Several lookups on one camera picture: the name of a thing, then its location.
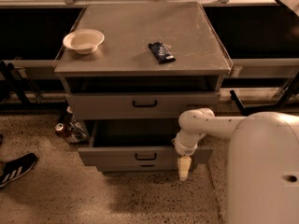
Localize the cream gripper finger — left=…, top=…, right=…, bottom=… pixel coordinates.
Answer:
left=178, top=156, right=192, bottom=181

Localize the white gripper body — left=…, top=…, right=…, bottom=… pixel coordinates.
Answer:
left=174, top=131, right=198, bottom=156

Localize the grey drawer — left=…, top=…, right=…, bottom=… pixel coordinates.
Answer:
left=96, top=164, right=178, bottom=172
left=66, top=91, right=221, bottom=119
left=77, top=119, right=215, bottom=167

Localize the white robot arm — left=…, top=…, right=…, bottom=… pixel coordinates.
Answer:
left=174, top=108, right=299, bottom=224

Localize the grey bottom drawer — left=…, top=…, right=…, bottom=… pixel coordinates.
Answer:
left=96, top=164, right=178, bottom=172

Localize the grey drawer cabinet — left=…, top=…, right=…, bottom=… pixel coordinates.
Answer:
left=52, top=1, right=234, bottom=174

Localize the grey top drawer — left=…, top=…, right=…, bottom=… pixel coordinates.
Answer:
left=66, top=91, right=221, bottom=119

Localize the black table leg right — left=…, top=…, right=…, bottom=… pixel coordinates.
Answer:
left=230, top=73, right=299, bottom=116

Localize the dark blue snack packet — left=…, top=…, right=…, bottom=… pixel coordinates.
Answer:
left=148, top=42, right=176, bottom=64

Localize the dark bottle on floor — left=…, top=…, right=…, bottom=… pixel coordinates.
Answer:
left=64, top=106, right=73, bottom=126

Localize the red soda can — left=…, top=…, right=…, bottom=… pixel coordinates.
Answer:
left=55, top=123, right=71, bottom=137

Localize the white bowl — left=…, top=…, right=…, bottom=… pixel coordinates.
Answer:
left=63, top=29, right=105, bottom=55

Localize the black white sneaker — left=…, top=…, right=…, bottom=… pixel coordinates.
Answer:
left=0, top=153, right=38, bottom=189

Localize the black stand left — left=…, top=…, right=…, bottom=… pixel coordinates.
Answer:
left=0, top=61, right=30, bottom=105

